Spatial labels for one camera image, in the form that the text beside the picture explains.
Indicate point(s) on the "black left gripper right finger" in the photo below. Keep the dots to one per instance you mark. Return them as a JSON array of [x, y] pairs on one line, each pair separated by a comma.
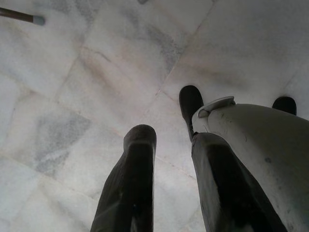
[[224, 183]]

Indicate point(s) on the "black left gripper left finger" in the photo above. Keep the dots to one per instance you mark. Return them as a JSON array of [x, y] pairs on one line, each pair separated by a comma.
[[130, 183]]

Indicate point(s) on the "black right robot foot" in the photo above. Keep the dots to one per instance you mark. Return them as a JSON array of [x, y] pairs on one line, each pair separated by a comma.
[[285, 106]]

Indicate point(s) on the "dark chair leg grey cap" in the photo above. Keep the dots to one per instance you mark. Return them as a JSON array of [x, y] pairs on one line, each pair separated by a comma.
[[21, 16]]

